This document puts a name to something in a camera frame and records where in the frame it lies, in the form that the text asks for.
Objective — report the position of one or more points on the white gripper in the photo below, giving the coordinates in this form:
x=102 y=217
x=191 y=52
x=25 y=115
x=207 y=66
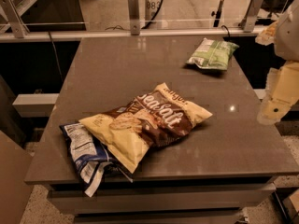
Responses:
x=288 y=34

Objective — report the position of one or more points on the green jalapeno chip bag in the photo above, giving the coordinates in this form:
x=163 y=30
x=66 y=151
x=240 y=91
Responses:
x=213 y=54

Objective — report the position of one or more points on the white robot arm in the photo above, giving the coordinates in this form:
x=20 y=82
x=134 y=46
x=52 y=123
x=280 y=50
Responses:
x=286 y=44

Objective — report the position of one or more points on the white cylinder robot base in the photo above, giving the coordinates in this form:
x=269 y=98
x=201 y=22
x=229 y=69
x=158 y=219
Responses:
x=153 y=2

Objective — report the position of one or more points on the yellow brown sea salt chip bag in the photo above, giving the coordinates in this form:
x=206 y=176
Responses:
x=154 y=119

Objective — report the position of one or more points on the blue white chip bag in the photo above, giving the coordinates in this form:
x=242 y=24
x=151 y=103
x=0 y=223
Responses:
x=90 y=157

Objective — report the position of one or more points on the grey drawer cabinet under table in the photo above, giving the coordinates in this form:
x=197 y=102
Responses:
x=215 y=204

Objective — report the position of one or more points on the brown cardboard box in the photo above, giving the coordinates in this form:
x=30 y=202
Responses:
x=14 y=192

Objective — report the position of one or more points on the right metal rail bracket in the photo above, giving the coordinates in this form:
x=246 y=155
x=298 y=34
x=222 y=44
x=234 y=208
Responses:
x=248 y=22

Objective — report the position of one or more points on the left metal rail bracket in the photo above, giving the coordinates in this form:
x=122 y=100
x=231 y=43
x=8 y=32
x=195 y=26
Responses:
x=14 y=20

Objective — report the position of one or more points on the grey metal guard rail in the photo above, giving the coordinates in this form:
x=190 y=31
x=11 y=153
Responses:
x=77 y=35

